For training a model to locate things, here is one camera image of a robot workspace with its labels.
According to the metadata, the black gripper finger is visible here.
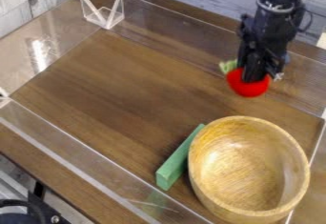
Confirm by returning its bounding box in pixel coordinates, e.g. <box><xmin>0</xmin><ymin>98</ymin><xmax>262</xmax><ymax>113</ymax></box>
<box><xmin>241</xmin><ymin>51</ymin><xmax>286</xmax><ymax>83</ymax></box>
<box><xmin>237</xmin><ymin>45</ymin><xmax>251</xmax><ymax>68</ymax></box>

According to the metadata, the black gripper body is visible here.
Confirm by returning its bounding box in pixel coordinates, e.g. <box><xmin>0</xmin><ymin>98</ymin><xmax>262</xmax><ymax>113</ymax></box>
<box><xmin>237</xmin><ymin>8</ymin><xmax>298</xmax><ymax>63</ymax></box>

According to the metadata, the red felt ball with leaf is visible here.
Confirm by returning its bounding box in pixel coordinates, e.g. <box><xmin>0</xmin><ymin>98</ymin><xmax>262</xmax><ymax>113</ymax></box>
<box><xmin>219</xmin><ymin>60</ymin><xmax>270</xmax><ymax>97</ymax></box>

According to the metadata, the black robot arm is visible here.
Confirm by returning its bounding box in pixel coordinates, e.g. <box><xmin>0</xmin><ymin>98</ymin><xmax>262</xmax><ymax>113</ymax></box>
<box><xmin>237</xmin><ymin>0</ymin><xmax>313</xmax><ymax>83</ymax></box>

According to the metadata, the wooden bowl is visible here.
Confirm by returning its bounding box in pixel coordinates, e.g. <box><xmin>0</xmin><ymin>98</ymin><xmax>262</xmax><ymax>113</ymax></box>
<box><xmin>187</xmin><ymin>116</ymin><xmax>310</xmax><ymax>224</ymax></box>

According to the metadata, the green rectangular block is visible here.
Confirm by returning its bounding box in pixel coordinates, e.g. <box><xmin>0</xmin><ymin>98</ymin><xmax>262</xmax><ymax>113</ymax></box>
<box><xmin>155</xmin><ymin>124</ymin><xmax>205</xmax><ymax>191</ymax></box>

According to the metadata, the clear acrylic back wall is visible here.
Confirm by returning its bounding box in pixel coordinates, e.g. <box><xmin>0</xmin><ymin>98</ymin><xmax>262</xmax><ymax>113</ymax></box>
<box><xmin>112</xmin><ymin>0</ymin><xmax>326</xmax><ymax>115</ymax></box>

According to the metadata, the clear acrylic wall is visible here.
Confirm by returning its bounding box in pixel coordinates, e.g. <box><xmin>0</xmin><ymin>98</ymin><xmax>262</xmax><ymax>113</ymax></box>
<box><xmin>0</xmin><ymin>98</ymin><xmax>213</xmax><ymax>224</ymax></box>
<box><xmin>0</xmin><ymin>0</ymin><xmax>99</xmax><ymax>97</ymax></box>
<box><xmin>112</xmin><ymin>0</ymin><xmax>326</xmax><ymax>115</ymax></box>

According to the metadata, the clear acrylic corner bracket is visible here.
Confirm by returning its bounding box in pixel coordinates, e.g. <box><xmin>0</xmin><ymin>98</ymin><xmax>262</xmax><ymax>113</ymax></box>
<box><xmin>80</xmin><ymin>0</ymin><xmax>124</xmax><ymax>30</ymax></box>

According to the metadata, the clear acrylic front wall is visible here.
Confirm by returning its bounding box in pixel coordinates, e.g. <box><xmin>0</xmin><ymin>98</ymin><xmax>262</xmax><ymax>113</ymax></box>
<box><xmin>0</xmin><ymin>98</ymin><xmax>213</xmax><ymax>224</ymax></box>

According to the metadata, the clear acrylic left wall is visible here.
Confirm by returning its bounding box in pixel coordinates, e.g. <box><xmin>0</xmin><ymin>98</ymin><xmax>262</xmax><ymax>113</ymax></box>
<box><xmin>0</xmin><ymin>0</ymin><xmax>99</xmax><ymax>97</ymax></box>

